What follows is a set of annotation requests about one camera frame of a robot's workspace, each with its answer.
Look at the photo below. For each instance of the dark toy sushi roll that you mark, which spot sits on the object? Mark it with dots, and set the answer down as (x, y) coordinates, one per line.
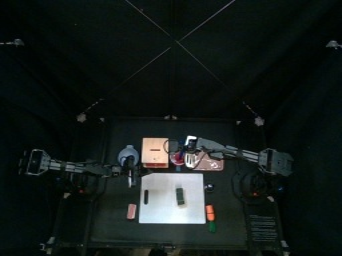
(181, 197)

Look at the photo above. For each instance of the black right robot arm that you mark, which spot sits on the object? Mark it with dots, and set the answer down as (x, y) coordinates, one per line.
(249, 155)

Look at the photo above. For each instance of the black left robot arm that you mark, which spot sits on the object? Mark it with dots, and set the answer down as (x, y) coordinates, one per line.
(67, 165)

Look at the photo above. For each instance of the pink rectangular plate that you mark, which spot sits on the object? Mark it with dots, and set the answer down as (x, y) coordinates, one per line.
(212, 164)

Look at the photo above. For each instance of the white cutting board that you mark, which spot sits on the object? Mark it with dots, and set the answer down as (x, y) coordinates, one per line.
(171, 213)

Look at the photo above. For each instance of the red plastic cup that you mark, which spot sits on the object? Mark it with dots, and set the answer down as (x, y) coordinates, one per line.
(177, 160)

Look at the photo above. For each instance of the wooden box with red side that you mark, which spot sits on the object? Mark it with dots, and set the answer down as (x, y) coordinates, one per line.
(155, 153)

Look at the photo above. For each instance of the white slotted spatula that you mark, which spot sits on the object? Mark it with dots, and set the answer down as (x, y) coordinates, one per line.
(192, 161)

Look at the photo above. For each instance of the small blue block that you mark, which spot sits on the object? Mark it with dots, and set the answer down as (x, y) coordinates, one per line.
(178, 168)

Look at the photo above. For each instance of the pink toy food piece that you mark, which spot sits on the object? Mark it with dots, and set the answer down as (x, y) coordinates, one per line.
(131, 211)

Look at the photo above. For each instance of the orange toy carrot piece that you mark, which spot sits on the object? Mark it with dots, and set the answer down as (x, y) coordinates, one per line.
(210, 213)

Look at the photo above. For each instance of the green toy vegetable piece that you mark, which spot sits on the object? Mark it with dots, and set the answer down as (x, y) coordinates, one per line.
(213, 227)

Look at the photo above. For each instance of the black sheet with white text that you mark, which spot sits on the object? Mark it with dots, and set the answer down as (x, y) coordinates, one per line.
(262, 226)

